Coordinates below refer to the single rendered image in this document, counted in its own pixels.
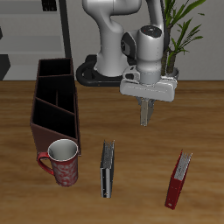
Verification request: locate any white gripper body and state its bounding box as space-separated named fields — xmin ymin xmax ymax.
xmin=119 ymin=75 xmax=179 ymax=103

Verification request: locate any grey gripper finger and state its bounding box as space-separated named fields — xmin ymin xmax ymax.
xmin=136 ymin=97 xmax=150 ymax=127
xmin=147 ymin=99 xmax=157 ymax=124

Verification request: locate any black book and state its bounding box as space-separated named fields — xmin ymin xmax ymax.
xmin=99 ymin=139 xmax=116 ymax=200

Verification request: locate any red book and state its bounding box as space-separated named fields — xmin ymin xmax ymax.
xmin=164 ymin=149 xmax=193 ymax=211

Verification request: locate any dark brown desk caddy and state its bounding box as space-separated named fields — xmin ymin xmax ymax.
xmin=29 ymin=57 xmax=82 ymax=157

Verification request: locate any green pot plant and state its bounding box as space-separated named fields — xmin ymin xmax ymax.
xmin=159 ymin=0 xmax=207 ymax=81

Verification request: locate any red patterned mug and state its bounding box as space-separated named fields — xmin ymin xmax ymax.
xmin=36 ymin=138 xmax=80 ymax=188

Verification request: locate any dark grey block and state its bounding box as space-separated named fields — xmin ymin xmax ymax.
xmin=0 ymin=53 xmax=12 ymax=81

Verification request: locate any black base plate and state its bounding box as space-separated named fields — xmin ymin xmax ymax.
xmin=75 ymin=54 xmax=138 ymax=88

